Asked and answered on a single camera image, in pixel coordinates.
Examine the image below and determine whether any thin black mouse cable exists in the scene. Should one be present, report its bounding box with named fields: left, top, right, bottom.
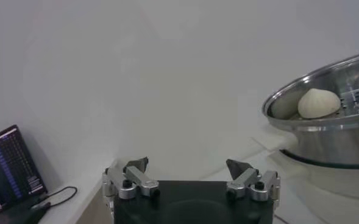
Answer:
left=29, top=186, right=78, bottom=211

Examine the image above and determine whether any laptop with dark screen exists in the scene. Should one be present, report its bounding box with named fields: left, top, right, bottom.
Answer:
left=0, top=124, right=48, bottom=220

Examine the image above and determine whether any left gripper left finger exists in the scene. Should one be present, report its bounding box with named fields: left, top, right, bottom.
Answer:
left=102, top=156, right=161, bottom=200

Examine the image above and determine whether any black computer mouse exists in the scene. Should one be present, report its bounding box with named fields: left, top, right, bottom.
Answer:
left=23, top=201, right=52, bottom=224

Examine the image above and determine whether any stainless steel steamer basket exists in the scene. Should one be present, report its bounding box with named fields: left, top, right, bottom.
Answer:
left=252, top=50, right=359, bottom=167

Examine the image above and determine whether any white steamed baozi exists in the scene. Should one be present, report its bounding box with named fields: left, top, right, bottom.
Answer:
left=297, top=88, right=341, bottom=119

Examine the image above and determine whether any cream electric cooker pot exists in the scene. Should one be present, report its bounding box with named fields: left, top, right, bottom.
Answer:
left=257, top=147, right=359, bottom=214

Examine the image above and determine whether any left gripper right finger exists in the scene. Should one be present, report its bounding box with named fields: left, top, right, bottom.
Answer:
left=226, top=158, right=281, bottom=202

